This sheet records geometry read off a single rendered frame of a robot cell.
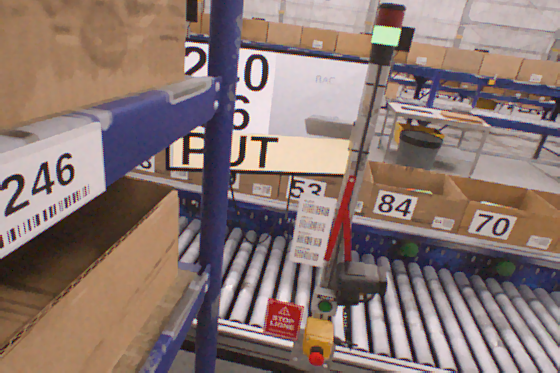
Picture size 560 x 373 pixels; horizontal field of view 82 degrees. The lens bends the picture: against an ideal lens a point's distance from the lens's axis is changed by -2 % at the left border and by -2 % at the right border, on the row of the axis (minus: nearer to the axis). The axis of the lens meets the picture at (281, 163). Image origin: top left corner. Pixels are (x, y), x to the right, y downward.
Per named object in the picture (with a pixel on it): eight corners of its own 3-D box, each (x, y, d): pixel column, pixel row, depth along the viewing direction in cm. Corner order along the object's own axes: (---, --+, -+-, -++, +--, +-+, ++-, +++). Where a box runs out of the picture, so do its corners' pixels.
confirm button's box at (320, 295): (309, 313, 85) (314, 293, 82) (310, 304, 88) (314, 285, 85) (335, 319, 84) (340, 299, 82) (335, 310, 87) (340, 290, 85)
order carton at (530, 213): (454, 235, 139) (468, 200, 132) (435, 203, 166) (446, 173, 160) (551, 254, 135) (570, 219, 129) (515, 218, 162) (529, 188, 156)
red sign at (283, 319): (262, 332, 93) (267, 299, 88) (263, 330, 93) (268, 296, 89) (318, 345, 91) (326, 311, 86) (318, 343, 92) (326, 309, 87)
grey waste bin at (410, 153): (407, 192, 391) (422, 142, 367) (379, 175, 432) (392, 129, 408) (436, 189, 413) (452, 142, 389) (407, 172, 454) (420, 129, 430)
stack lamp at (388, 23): (372, 42, 62) (380, 8, 60) (370, 42, 67) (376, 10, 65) (399, 46, 62) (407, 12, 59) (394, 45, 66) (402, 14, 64)
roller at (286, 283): (287, 340, 98) (274, 347, 100) (302, 242, 146) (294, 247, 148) (276, 330, 97) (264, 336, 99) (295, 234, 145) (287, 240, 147)
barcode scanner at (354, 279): (384, 315, 78) (389, 280, 74) (334, 309, 79) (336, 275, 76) (380, 295, 84) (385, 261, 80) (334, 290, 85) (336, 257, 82)
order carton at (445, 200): (364, 218, 142) (373, 183, 136) (359, 189, 170) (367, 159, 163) (455, 235, 139) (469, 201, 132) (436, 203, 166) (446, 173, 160)
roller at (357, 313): (350, 362, 97) (354, 350, 95) (345, 256, 145) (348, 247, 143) (367, 366, 97) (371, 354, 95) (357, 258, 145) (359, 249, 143)
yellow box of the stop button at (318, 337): (300, 361, 84) (304, 342, 81) (303, 334, 92) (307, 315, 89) (356, 374, 83) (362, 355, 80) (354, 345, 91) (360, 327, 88)
